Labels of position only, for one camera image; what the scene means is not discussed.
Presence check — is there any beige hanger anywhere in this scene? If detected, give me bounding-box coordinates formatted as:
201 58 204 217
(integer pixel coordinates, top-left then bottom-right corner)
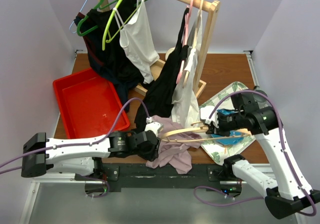
182 0 204 88
159 120 252 144

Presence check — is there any pink tank top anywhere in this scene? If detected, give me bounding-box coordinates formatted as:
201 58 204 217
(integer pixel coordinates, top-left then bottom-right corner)
146 115 202 175

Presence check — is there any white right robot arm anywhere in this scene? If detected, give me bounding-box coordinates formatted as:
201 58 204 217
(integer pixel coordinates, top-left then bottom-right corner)
199 89 320 220

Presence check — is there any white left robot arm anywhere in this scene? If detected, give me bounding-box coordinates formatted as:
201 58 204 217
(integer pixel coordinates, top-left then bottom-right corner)
21 130 161 180

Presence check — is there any black tank top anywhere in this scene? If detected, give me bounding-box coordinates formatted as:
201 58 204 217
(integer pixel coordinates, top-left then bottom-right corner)
143 7 190 118

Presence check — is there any white tank top right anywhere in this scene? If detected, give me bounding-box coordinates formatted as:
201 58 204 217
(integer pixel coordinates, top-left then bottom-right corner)
171 21 203 128

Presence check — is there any white tank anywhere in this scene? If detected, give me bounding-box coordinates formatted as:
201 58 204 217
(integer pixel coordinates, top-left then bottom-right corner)
171 21 203 128
119 0 160 84

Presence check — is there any pink hanger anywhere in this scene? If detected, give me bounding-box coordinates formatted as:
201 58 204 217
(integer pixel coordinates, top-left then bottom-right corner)
176 0 194 84

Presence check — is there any white tank top left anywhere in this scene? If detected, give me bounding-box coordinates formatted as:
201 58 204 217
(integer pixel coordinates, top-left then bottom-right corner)
119 0 160 84

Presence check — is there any lime green hanger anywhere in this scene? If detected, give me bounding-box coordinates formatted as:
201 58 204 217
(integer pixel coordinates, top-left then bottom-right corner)
101 0 153 51

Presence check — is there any dark green hanger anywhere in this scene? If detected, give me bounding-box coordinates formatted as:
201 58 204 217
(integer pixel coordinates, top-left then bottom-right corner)
76 0 118 37

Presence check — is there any blue dotted plate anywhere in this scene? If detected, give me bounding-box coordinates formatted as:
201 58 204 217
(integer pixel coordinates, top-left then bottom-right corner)
217 109 244 146

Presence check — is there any floral tray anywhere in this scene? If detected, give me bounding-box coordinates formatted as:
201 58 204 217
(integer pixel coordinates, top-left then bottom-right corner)
199 81 256 165

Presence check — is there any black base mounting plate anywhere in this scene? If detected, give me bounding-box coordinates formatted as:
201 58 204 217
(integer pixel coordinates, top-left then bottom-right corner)
74 163 244 195

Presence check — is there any red plastic bin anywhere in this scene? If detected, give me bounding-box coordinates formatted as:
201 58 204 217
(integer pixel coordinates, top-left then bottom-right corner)
52 68 123 139

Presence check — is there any wooden clothes rack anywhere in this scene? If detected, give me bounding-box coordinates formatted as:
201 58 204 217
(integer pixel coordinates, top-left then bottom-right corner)
101 0 220 99

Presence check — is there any dark navy hanging garment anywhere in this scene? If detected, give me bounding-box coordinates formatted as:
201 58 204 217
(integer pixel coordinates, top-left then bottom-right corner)
80 9 144 104

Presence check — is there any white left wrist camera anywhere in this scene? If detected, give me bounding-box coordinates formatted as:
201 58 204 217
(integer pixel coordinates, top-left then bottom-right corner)
144 117 163 137

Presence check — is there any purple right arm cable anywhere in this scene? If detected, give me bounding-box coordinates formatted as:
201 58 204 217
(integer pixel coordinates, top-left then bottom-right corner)
193 90 318 216

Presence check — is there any light blue wire hanger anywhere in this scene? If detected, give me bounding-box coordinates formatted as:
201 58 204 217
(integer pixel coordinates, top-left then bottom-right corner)
68 0 111 34

